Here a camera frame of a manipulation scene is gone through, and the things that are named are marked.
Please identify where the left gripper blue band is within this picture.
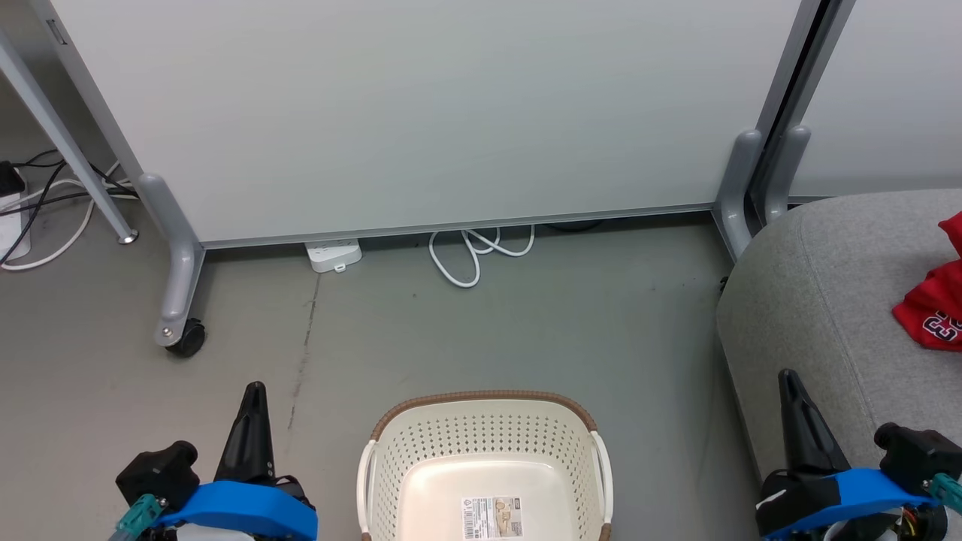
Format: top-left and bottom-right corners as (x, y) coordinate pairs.
(150, 381), (319, 541)

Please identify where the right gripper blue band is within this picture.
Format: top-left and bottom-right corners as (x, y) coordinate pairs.
(755, 368), (944, 541)

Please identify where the red jersey garment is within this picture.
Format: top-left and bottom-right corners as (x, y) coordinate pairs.
(892, 212), (962, 352)

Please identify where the cream laundry basket brown rim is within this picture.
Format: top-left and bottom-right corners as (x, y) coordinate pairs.
(355, 389), (615, 541)

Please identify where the paper label in basket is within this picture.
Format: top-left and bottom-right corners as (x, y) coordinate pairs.
(461, 496), (525, 540)

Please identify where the black caster wheel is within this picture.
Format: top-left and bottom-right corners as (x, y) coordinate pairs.
(164, 318), (207, 358)

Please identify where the grey fabric sofa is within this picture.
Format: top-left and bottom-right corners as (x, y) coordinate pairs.
(715, 188), (962, 541)

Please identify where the grey partition leg with caster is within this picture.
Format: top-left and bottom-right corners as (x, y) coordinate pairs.
(138, 173), (206, 349)

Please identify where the small white power strip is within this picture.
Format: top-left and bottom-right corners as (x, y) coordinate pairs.
(304, 238), (364, 274)

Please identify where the narrow white partition panel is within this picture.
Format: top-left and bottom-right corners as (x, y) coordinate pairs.
(785, 0), (962, 201)

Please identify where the grey metal table leg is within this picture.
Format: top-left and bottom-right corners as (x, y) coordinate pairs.
(0, 26), (141, 246)

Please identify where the large white partition panel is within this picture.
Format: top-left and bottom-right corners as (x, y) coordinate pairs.
(30, 0), (827, 250)

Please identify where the thin white cable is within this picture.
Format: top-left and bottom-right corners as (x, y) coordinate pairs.
(0, 160), (141, 272)

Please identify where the white looped floor cable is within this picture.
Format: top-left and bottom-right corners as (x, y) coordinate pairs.
(428, 225), (537, 290)

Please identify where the black cable bundle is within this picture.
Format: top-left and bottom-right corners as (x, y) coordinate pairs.
(0, 149), (141, 268)

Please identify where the white power strip with cables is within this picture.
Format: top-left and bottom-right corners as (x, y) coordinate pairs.
(0, 192), (32, 261)

